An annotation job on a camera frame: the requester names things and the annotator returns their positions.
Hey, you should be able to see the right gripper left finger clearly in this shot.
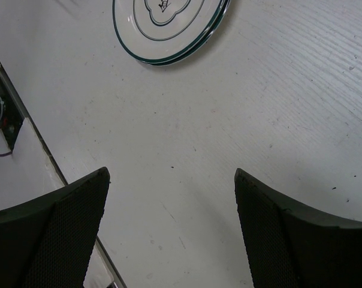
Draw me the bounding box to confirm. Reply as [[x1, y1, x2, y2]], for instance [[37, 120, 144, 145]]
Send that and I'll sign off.
[[0, 167, 110, 287]]

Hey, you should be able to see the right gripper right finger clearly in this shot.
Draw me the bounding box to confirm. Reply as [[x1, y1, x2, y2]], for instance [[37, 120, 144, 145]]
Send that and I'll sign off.
[[234, 169, 362, 287]]

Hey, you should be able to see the white plate green rim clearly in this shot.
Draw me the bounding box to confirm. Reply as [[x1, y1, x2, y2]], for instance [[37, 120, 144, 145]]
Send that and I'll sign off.
[[143, 0, 231, 67]]

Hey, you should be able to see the white plate dark rim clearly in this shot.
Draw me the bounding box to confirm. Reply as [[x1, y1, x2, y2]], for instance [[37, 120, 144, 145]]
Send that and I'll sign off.
[[111, 0, 230, 65]]

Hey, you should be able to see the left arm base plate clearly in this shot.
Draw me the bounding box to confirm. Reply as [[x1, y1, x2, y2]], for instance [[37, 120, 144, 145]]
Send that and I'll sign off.
[[0, 77, 24, 151]]

